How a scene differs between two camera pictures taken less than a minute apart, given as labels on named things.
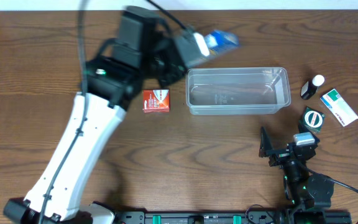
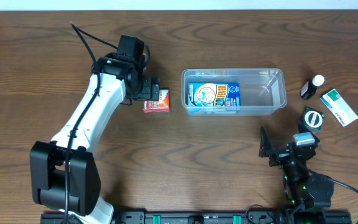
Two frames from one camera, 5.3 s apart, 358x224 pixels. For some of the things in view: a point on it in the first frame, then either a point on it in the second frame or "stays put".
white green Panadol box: x=339 y=107 stays put
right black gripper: x=279 y=156 stays put
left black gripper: x=169 y=76 → x=151 y=88
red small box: x=156 y=101 stays put
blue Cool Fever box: x=219 y=40 → x=214 y=96
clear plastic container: x=237 y=91 stays put
